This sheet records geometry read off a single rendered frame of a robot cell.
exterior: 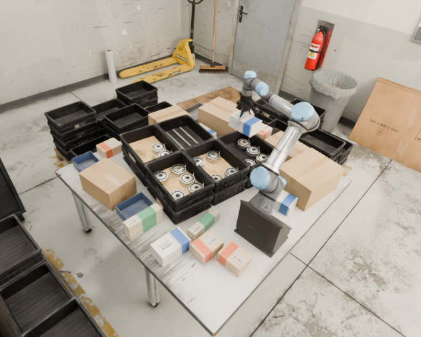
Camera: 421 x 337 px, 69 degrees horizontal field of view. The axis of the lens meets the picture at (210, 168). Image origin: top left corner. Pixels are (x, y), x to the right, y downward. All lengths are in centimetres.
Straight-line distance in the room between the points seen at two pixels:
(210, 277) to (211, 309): 18
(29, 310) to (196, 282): 102
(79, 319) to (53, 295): 32
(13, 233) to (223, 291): 147
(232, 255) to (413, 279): 185
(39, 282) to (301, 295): 187
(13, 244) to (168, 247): 109
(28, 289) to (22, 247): 28
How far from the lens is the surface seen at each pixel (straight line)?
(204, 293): 175
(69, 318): 202
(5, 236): 249
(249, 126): 213
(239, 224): 192
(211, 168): 219
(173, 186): 204
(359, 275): 298
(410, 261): 333
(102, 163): 223
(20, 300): 230
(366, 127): 446
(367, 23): 445
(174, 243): 180
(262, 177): 168
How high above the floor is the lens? 226
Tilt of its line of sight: 41 degrees down
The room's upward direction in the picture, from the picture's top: 5 degrees clockwise
